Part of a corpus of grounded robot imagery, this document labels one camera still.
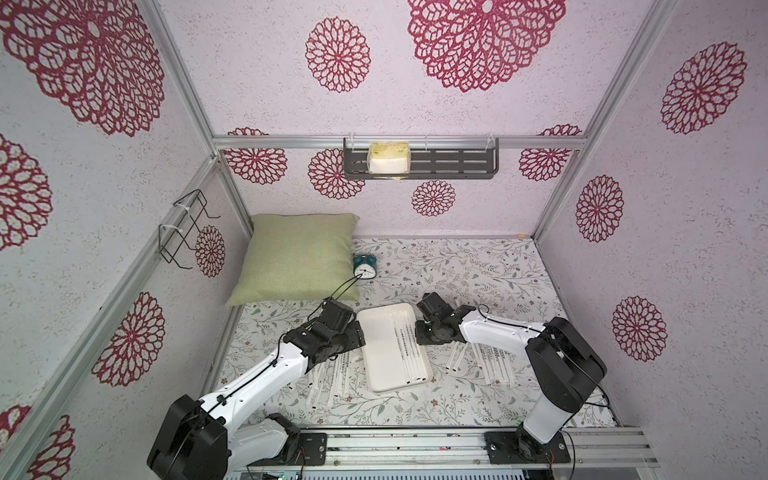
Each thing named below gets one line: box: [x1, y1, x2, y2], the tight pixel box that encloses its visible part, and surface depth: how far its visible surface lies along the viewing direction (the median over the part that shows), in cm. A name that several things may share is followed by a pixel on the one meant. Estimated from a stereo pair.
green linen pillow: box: [226, 213, 360, 306], surface depth 99 cm
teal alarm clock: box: [353, 254, 379, 279], surface depth 106 cm
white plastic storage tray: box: [357, 303, 433, 393], surface depth 91 cm
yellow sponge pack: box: [366, 141, 411, 180], surface depth 92 cm
